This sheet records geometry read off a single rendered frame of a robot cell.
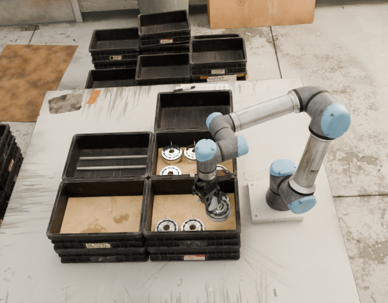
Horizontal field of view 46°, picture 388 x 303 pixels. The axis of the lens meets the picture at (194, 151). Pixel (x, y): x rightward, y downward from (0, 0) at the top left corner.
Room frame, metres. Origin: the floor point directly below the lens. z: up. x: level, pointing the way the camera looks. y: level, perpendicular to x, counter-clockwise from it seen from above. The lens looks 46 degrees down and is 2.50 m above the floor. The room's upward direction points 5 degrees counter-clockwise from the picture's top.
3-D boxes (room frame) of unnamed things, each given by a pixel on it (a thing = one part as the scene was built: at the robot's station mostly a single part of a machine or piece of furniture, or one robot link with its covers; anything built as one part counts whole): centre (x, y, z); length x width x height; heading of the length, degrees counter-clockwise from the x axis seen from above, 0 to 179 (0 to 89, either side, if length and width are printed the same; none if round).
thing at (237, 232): (1.19, 0.03, 0.92); 0.40 x 0.30 x 0.02; 85
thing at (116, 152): (1.52, 0.40, 0.87); 0.40 x 0.30 x 0.11; 85
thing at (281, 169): (1.32, -0.39, 0.90); 0.13 x 0.12 x 0.14; 16
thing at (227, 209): (1.11, -0.08, 1.00); 0.10 x 0.10 x 0.01
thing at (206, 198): (1.11, -0.04, 1.13); 0.09 x 0.08 x 0.12; 130
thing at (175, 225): (1.12, 0.15, 0.86); 0.10 x 0.10 x 0.01
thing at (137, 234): (1.22, 0.43, 0.92); 0.40 x 0.30 x 0.02; 85
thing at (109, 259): (1.22, 0.43, 0.76); 0.40 x 0.30 x 0.12; 85
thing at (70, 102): (2.21, 0.76, 0.71); 0.22 x 0.19 x 0.01; 86
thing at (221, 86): (2.16, -0.08, 0.70); 0.33 x 0.23 x 0.01; 86
